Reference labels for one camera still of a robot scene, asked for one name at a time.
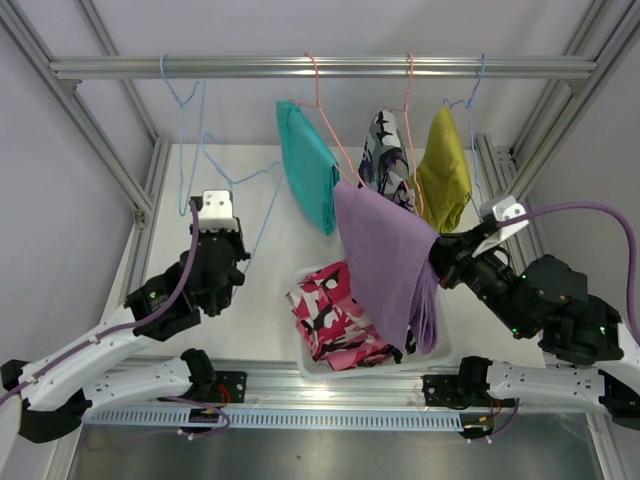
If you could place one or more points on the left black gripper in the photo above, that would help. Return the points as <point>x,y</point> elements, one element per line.
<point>236,237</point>

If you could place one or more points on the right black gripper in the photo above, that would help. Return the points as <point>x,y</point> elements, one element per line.
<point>451,254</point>

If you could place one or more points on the light blue wire hanger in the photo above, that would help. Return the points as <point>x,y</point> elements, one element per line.
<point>187,103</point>

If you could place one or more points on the blue hanger of purple trousers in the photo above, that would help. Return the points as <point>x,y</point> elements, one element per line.
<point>254,184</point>

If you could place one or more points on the pink camouflage trousers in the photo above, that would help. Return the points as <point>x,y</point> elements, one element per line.
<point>333,325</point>

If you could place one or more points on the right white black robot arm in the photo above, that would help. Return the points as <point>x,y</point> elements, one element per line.
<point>548,301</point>

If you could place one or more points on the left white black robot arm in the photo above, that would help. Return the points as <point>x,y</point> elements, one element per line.
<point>59,392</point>

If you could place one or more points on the yellow trousers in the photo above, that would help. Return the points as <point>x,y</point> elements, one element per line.
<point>443,175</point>

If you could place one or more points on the pink hanger of camouflage trousers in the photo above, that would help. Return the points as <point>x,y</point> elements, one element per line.
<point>405,110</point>

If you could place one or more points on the grey purple camouflage trousers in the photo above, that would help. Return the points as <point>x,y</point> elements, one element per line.
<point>384,167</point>

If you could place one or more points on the teal trousers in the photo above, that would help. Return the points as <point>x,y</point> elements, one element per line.
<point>309,165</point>

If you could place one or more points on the pink hanger of teal trousers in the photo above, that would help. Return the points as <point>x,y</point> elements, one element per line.
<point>318,105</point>

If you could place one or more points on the blue hanger of yellow trousers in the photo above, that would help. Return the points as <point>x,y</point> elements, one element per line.
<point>477,198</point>

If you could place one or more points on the white plastic basket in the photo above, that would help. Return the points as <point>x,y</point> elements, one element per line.
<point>441,353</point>

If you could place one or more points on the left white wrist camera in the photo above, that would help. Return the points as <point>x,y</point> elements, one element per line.
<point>217,211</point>

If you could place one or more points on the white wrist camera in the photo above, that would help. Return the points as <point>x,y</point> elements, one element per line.
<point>217,211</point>
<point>505,218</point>

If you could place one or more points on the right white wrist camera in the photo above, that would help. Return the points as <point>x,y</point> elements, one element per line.
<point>505,218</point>

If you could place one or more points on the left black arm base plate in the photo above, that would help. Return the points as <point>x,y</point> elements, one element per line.
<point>229,389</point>

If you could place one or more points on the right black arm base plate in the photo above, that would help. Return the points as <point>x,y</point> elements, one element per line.
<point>485,417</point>

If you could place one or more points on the white slotted cable duct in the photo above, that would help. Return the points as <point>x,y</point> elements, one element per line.
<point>404,421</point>

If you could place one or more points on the aluminium hanging rail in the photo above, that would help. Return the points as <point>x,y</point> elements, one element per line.
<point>564,67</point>

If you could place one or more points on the aluminium frame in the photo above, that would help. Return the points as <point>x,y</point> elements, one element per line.
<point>556,112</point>

